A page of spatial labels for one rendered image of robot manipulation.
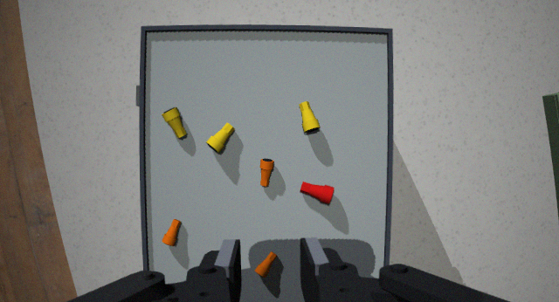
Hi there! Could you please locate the yellow wire connector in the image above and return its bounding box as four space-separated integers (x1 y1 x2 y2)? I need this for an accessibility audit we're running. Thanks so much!
206 123 235 153
162 107 186 138
299 101 320 133

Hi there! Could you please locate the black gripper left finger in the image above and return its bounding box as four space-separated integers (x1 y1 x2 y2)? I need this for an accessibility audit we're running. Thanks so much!
67 239 241 302

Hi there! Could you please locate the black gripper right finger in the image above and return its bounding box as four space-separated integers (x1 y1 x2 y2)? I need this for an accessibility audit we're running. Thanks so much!
300 237 510 302

